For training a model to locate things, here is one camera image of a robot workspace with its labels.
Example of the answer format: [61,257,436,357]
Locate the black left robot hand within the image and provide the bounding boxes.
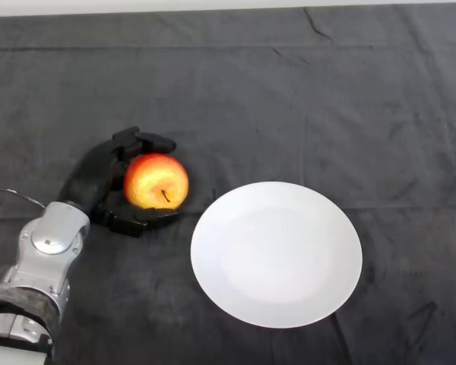
[55,126,183,239]

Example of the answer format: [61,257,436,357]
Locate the thin grey wrist cable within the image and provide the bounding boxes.
[0,187,46,210]

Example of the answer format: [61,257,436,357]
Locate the red yellow apple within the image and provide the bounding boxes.
[122,153,190,211]

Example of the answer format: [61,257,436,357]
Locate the white round plate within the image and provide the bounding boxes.
[190,181,363,329]

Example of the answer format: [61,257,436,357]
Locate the black cloth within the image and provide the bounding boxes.
[0,4,456,365]

